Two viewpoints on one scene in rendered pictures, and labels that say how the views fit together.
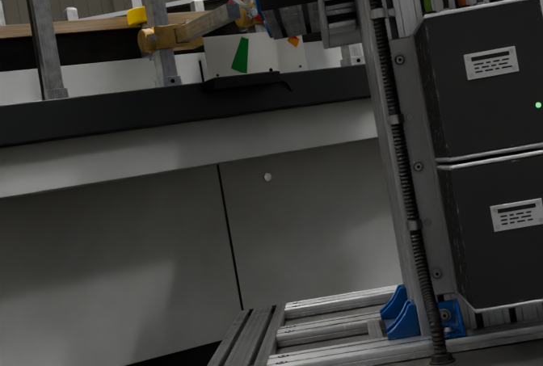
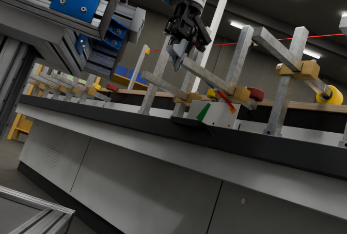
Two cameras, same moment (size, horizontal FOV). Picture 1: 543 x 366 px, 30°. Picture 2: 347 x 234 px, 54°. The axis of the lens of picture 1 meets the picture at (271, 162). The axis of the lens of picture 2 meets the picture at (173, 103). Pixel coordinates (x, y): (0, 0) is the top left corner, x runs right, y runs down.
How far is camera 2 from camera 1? 2.36 m
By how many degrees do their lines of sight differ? 82
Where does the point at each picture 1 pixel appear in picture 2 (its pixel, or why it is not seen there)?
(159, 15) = (183, 87)
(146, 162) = (153, 151)
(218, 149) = (178, 157)
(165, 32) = not seen: hidden behind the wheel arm
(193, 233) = (196, 208)
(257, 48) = (213, 110)
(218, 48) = (195, 106)
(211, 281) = not seen: outside the picture
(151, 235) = (181, 199)
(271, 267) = not seen: outside the picture
